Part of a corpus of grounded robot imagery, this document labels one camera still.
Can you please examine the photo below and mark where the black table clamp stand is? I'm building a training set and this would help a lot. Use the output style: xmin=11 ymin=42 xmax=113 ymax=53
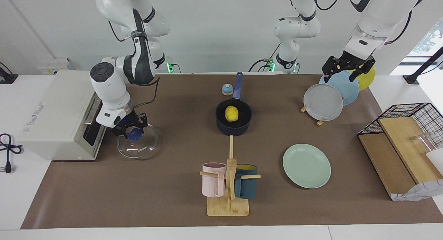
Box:
xmin=0 ymin=62 xmax=18 ymax=85

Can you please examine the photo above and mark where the dark teal mug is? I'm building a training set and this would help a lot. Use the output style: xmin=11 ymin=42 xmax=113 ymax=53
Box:
xmin=234 ymin=164 xmax=258 ymax=199

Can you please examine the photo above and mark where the dark blue saucepan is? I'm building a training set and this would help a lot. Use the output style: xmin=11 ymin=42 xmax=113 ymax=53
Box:
xmin=215 ymin=72 xmax=253 ymax=136

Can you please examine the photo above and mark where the black power cord with plug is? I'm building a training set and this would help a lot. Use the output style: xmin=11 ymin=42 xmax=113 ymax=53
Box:
xmin=0 ymin=133 xmax=24 ymax=174

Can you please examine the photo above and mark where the white wall socket box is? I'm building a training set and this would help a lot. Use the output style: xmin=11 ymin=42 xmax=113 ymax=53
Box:
xmin=37 ymin=58 xmax=75 ymax=75

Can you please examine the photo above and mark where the crumpled white paper bag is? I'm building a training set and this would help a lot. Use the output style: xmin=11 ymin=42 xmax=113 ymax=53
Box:
xmin=391 ymin=179 xmax=443 ymax=202

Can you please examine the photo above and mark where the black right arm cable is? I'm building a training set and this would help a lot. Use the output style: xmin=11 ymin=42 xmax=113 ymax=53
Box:
xmin=132 ymin=77 xmax=161 ymax=109

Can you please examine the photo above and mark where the glass lid with blue knob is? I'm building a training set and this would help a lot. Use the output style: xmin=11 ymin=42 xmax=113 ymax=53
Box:
xmin=117 ymin=123 xmax=159 ymax=159

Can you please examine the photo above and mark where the yellow potato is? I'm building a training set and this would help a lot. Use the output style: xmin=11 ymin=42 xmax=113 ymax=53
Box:
xmin=225 ymin=106 xmax=240 ymax=122

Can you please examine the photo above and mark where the light bamboo board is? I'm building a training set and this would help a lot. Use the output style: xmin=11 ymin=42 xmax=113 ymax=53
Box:
xmin=377 ymin=117 xmax=443 ymax=184

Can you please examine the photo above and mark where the mint green plate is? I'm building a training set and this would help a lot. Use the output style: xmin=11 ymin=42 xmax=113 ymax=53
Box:
xmin=282 ymin=143 xmax=332 ymax=189

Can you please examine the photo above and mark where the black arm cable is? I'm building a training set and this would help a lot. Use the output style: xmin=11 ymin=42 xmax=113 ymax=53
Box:
xmin=132 ymin=77 xmax=161 ymax=109
xmin=383 ymin=10 xmax=414 ymax=45

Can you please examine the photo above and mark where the black wire basket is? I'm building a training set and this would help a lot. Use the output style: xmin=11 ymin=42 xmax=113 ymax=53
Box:
xmin=357 ymin=103 xmax=443 ymax=149

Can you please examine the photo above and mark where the clear glass jug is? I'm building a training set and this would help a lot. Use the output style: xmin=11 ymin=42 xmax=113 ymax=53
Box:
xmin=410 ymin=133 xmax=438 ymax=154

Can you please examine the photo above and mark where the grey plate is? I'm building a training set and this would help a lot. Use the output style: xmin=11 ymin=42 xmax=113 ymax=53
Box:
xmin=304 ymin=83 xmax=344 ymax=122

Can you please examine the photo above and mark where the light blue plate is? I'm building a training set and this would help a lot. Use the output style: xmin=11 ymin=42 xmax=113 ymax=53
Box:
xmin=319 ymin=69 xmax=360 ymax=106

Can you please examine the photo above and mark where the white toaster oven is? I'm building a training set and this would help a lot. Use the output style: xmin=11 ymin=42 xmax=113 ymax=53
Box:
xmin=17 ymin=70 xmax=108 ymax=161

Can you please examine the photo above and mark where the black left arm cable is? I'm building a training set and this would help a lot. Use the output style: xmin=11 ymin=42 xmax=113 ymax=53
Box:
xmin=383 ymin=10 xmax=414 ymax=45

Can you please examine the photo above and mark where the wooden plate rack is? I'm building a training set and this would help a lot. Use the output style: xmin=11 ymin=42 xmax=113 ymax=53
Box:
xmin=300 ymin=103 xmax=327 ymax=126

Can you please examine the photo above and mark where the wooden mug tree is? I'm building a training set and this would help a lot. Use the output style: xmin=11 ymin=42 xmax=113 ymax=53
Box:
xmin=200 ymin=135 xmax=261 ymax=217

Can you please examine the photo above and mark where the pink mug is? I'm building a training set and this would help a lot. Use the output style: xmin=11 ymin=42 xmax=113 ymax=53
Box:
xmin=202 ymin=162 xmax=227 ymax=198

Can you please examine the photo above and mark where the yellow plate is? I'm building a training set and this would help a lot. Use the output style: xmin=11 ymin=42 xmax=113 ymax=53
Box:
xmin=348 ymin=65 xmax=376 ymax=91

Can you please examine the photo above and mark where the brown table mat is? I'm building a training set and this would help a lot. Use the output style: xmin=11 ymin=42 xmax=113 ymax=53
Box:
xmin=21 ymin=74 xmax=443 ymax=229

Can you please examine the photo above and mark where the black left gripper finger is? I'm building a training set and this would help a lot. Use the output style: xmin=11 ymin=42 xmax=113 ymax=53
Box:
xmin=350 ymin=58 xmax=376 ymax=83
xmin=322 ymin=56 xmax=338 ymax=85

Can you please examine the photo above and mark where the white plastic cup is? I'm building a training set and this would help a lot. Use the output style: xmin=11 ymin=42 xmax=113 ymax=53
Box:
xmin=426 ymin=148 xmax=443 ymax=175

